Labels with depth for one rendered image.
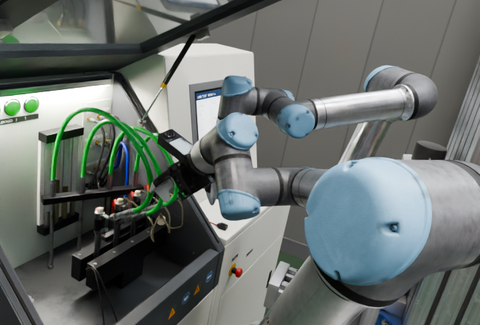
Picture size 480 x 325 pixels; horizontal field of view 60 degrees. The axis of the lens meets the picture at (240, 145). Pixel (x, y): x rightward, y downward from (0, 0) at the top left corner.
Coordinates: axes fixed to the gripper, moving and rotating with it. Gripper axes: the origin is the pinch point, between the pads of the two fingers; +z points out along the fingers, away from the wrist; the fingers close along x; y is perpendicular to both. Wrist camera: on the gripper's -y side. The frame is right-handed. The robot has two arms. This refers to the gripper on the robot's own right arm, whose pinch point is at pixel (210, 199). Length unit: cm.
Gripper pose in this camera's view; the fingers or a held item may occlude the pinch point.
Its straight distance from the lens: 116.9
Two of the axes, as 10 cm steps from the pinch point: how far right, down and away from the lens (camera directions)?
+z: -1.7, 9.3, 3.2
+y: 8.7, 3.0, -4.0
